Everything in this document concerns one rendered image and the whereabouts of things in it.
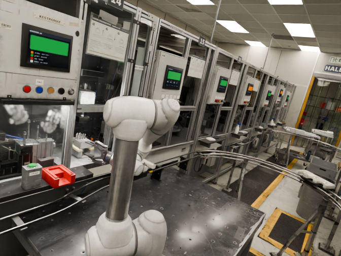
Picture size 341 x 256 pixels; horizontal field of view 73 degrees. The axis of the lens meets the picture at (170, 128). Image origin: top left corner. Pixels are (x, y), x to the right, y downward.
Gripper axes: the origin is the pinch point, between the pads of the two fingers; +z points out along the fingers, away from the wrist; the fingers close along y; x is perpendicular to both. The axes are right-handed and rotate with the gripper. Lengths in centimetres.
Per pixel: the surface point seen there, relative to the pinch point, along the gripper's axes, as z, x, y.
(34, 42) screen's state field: 11, 35, 62
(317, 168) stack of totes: -212, -315, -47
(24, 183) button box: 2.0, 43.5, -8.8
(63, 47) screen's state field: 8, 21, 62
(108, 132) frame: 12.9, -37.5, 0.0
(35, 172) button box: -0.5, 39.6, -2.8
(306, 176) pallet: -163, -157, -17
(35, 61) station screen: 11, 35, 53
